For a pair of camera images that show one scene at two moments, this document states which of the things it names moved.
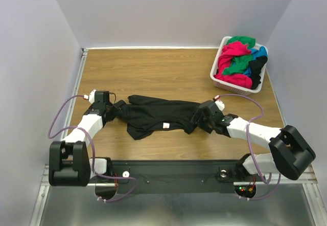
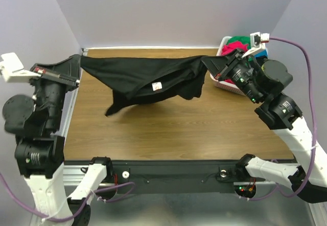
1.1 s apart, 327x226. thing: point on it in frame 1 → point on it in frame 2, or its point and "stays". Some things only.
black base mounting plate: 178,177 stays
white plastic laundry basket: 239,90 stays
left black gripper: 115,111 → 68,68
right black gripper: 202,118 → 228,65
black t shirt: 144,115 → 148,80
